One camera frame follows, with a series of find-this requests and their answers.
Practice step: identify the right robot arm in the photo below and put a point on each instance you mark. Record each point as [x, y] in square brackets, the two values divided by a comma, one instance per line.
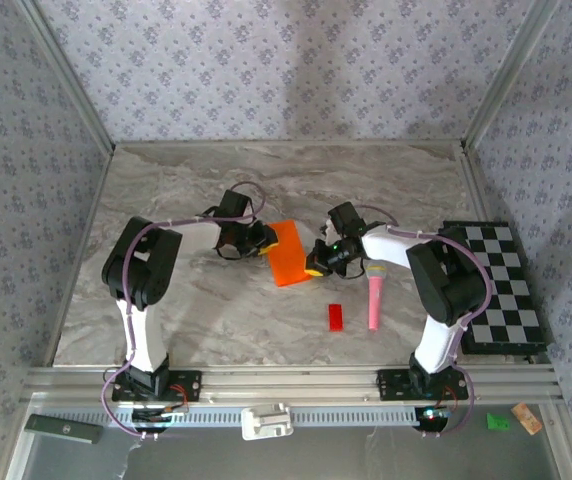
[446, 280]

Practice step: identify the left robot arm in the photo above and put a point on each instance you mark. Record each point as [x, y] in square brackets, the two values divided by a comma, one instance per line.
[141, 260]

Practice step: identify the red rectangular block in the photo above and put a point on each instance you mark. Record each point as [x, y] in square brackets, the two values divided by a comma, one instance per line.
[336, 317]

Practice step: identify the pink toy microphone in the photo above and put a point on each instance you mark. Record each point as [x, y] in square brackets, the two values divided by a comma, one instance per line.
[376, 300]

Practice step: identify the white plastic holder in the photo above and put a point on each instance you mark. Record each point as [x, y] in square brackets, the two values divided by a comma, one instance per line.
[266, 422]

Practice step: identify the black and white chessboard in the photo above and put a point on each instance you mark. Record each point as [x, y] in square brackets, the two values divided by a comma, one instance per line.
[511, 300]

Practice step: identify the green paper scrap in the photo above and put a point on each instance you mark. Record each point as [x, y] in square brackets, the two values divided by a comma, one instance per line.
[497, 422]

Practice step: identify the brown cardboard piece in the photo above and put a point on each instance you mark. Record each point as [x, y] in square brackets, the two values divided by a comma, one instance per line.
[527, 419]

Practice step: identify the flat black rectangular device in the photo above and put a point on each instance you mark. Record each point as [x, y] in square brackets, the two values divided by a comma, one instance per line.
[63, 429]

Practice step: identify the aluminium mounting rail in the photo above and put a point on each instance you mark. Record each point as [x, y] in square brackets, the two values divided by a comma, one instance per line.
[286, 385]

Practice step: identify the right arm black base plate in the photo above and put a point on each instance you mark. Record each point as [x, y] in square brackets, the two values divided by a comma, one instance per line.
[393, 385]

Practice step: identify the aluminium table side rail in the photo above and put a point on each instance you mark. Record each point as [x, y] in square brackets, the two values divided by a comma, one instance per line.
[472, 185]

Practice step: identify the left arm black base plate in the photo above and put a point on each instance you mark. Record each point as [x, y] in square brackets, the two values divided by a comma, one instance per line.
[186, 385]

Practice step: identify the aluminium frame post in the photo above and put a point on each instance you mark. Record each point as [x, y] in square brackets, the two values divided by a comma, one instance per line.
[508, 75]
[68, 75]

